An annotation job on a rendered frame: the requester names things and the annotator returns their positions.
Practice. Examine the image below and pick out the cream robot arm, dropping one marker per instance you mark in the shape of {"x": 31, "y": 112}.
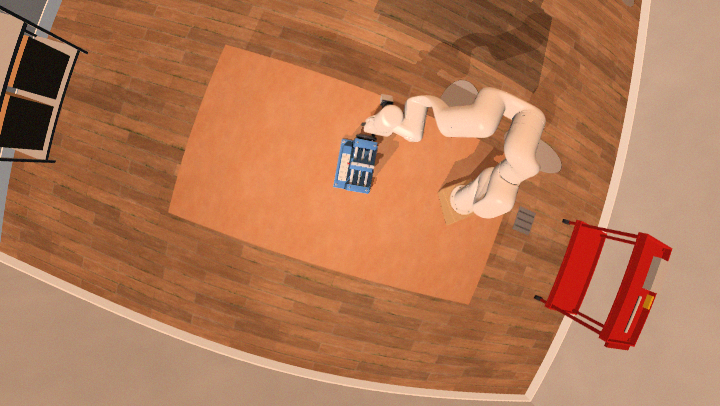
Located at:
{"x": 479, "y": 120}

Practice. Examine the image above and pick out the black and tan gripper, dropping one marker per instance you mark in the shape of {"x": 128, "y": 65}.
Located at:
{"x": 368, "y": 127}

